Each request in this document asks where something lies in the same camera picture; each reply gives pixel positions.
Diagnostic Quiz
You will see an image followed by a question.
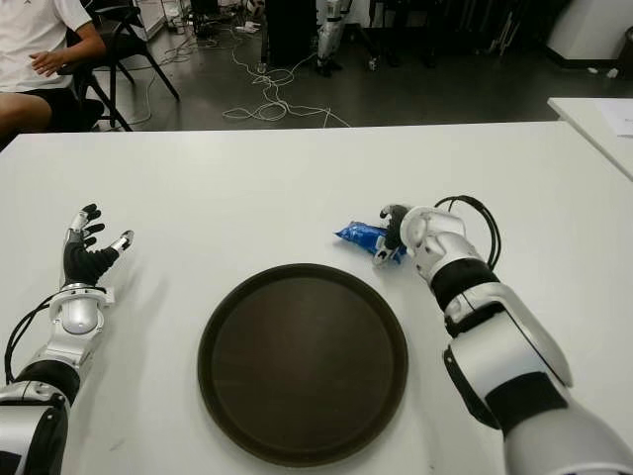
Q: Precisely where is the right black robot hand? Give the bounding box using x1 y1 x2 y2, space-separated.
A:
373 202 414 269

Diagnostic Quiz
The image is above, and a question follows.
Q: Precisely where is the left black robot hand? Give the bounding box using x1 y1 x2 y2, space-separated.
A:
59 203 135 288

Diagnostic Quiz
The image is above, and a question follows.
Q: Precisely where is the blue Oreo packet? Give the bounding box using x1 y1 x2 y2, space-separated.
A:
331 221 409 266

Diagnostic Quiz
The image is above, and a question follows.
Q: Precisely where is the round dark brown tray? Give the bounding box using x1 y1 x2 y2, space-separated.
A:
196 262 410 468

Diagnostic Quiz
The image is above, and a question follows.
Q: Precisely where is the silver humanoid robot leg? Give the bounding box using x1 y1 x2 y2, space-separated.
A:
315 0 355 78

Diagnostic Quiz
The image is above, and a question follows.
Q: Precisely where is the black folding chair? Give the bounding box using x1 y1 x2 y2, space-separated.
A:
58 0 180 133

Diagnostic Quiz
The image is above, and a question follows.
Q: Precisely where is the white side table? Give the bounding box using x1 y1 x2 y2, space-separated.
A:
546 96 633 182

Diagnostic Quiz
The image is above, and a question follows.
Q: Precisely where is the seated person in white shirt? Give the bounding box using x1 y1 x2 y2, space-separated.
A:
0 0 108 144

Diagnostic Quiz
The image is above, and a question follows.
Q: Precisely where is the white cabinet with black base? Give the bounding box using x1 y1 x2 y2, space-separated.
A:
546 0 633 63

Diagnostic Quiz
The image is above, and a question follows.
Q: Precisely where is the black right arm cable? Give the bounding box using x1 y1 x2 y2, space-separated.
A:
433 196 502 271

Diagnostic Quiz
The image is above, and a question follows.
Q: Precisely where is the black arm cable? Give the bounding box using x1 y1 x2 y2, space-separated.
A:
2 294 58 385
433 196 502 271

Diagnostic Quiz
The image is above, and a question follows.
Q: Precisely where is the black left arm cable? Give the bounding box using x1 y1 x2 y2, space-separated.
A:
2 294 58 385

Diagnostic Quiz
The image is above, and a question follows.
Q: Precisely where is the white cable on floor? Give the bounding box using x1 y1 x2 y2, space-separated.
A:
222 24 352 129

